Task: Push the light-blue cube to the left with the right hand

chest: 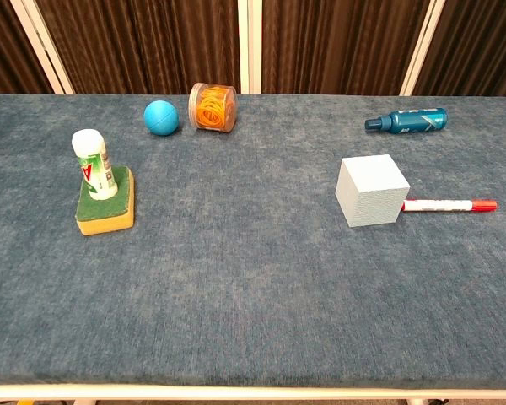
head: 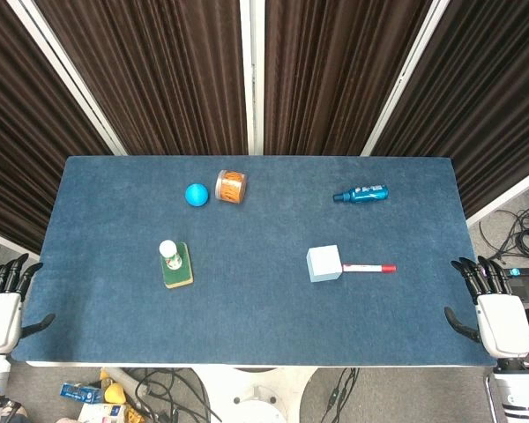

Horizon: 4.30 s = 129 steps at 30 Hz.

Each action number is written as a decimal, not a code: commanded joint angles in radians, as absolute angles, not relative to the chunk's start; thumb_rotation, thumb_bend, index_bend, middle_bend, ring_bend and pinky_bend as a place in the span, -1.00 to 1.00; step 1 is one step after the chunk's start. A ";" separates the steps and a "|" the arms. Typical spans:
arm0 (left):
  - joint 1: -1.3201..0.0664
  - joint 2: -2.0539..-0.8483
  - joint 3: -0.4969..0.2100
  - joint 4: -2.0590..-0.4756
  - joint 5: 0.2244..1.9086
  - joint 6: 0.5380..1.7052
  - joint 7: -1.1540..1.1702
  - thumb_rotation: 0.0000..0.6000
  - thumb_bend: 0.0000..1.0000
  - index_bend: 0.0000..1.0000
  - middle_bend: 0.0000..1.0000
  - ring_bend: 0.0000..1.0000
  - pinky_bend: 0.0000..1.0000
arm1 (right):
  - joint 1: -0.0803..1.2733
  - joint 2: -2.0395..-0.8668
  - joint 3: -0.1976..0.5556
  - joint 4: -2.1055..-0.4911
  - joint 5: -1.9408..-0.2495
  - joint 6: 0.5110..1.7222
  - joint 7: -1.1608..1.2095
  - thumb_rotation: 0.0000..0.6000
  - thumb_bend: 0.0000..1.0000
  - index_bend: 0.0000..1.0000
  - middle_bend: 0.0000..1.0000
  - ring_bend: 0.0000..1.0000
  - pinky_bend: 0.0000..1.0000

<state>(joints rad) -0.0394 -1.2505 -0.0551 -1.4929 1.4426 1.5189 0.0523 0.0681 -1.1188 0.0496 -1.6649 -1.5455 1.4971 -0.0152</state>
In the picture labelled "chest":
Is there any pale blue cube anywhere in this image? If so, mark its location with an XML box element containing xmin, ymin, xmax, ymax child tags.
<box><xmin>335</xmin><ymin>154</ymin><xmax>411</xmax><ymax>229</ymax></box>

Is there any red and white marker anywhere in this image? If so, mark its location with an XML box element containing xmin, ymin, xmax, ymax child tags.
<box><xmin>401</xmin><ymin>198</ymin><xmax>498</xmax><ymax>214</ymax></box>

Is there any blue fabric table cover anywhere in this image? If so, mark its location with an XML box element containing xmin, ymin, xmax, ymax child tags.
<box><xmin>0</xmin><ymin>93</ymin><xmax>506</xmax><ymax>390</ymax></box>

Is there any clear jar of rubber bands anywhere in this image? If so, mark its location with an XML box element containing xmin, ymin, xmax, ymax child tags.
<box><xmin>188</xmin><ymin>82</ymin><xmax>238</xmax><ymax>132</ymax></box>

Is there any blue ball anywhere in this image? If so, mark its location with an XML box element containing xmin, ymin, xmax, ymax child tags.
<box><xmin>143</xmin><ymin>100</ymin><xmax>180</xmax><ymax>137</ymax></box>

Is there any yellow and green sponge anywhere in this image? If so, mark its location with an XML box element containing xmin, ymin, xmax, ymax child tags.
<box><xmin>75</xmin><ymin>165</ymin><xmax>136</xmax><ymax>237</ymax></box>

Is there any white and green glue stick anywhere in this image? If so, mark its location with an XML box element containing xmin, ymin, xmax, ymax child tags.
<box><xmin>71</xmin><ymin>128</ymin><xmax>119</xmax><ymax>201</ymax></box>

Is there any teal spray bottle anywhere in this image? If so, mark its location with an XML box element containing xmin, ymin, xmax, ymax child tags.
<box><xmin>364</xmin><ymin>106</ymin><xmax>449</xmax><ymax>135</ymax></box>

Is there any brown pleated curtain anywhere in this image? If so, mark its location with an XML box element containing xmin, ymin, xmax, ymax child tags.
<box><xmin>0</xmin><ymin>0</ymin><xmax>506</xmax><ymax>103</ymax></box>

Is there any white screen frame post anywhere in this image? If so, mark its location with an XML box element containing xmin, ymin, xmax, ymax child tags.
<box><xmin>398</xmin><ymin>0</ymin><xmax>447</xmax><ymax>97</ymax></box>
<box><xmin>9</xmin><ymin>0</ymin><xmax>75</xmax><ymax>95</ymax></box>
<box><xmin>237</xmin><ymin>0</ymin><xmax>263</xmax><ymax>95</ymax></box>

